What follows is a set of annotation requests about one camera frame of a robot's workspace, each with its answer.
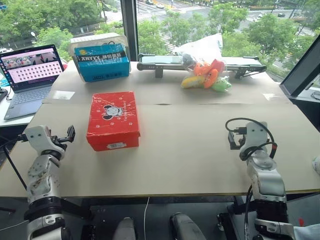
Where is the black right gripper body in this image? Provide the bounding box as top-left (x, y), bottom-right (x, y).
top-left (233, 126), bottom-right (248, 151)

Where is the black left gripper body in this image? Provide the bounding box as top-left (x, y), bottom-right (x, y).
top-left (48, 134), bottom-right (70, 151)

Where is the red shoe box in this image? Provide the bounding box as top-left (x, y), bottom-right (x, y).
top-left (86, 90), bottom-right (142, 153)

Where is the thin black rod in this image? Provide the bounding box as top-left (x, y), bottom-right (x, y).
top-left (1, 146), bottom-right (28, 191)

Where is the green plush toy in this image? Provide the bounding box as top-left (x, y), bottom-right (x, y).
top-left (210, 76), bottom-right (232, 94)

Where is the large brown cardboard sheet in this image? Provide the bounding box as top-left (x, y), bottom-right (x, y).
top-left (0, 102), bottom-right (320, 199)

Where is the yellow plush toy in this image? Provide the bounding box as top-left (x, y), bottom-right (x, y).
top-left (180, 75), bottom-right (206, 89)

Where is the grey open laptop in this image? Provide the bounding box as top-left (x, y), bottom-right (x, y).
top-left (0, 44), bottom-right (65, 121)

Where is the blue cardboard box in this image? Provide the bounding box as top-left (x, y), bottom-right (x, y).
top-left (72, 43), bottom-right (132, 83)

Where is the orange red plush toy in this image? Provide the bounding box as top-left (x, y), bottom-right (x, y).
top-left (211, 59), bottom-right (225, 74)

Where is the white crumpled object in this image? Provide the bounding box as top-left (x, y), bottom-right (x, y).
top-left (311, 155), bottom-right (320, 174)

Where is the brown cardboard sheet with tape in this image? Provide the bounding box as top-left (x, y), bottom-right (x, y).
top-left (41, 60), bottom-right (293, 106)

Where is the black framed monitor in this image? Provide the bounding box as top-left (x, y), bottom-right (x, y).
top-left (279, 32), bottom-right (320, 99)

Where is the clear plastic bag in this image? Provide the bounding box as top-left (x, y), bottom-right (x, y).
top-left (171, 32), bottom-right (233, 95)

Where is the dark rounded black shape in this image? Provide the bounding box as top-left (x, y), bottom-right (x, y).
top-left (169, 212), bottom-right (201, 240)

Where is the black small conveyor belt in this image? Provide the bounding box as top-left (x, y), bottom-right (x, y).
top-left (136, 53), bottom-right (267, 80)

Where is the dark rounded grey shape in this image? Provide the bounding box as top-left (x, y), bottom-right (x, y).
top-left (114, 216), bottom-right (137, 240)

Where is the light blue cloth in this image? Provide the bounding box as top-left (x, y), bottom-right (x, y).
top-left (292, 223), bottom-right (320, 240)

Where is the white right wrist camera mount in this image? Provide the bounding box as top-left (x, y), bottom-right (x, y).
top-left (239, 121), bottom-right (269, 154)

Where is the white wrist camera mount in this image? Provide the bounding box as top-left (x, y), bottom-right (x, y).
top-left (239, 121), bottom-right (269, 154)
top-left (24, 125), bottom-right (67, 154)

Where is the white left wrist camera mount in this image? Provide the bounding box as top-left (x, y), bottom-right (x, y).
top-left (24, 125), bottom-right (67, 154)

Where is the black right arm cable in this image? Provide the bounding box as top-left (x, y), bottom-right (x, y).
top-left (224, 117), bottom-right (278, 161)

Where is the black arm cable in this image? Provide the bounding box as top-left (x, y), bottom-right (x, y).
top-left (224, 117), bottom-right (278, 161)
top-left (0, 134), bottom-right (28, 148)

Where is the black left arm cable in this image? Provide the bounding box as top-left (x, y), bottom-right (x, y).
top-left (0, 134), bottom-right (28, 148)

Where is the thin white cable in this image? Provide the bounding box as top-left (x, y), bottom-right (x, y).
top-left (143, 196), bottom-right (151, 240)

